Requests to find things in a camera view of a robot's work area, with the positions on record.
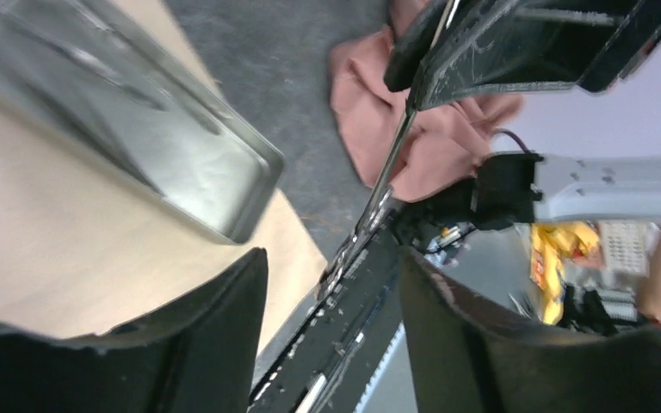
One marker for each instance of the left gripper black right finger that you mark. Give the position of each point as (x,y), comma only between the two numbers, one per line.
(470,354)

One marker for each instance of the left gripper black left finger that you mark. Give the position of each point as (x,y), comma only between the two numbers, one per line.
(195,354)

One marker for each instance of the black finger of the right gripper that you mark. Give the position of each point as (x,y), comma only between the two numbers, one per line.
(496,47)
(423,55)

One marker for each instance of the beige cloth wrap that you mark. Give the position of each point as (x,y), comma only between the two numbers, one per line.
(83,248)

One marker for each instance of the metal instrument tray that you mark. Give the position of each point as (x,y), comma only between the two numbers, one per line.
(95,75)

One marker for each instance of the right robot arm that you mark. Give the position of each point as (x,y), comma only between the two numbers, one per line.
(528,188)

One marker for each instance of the pink crumpled cloth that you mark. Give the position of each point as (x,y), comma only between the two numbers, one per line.
(443,144)

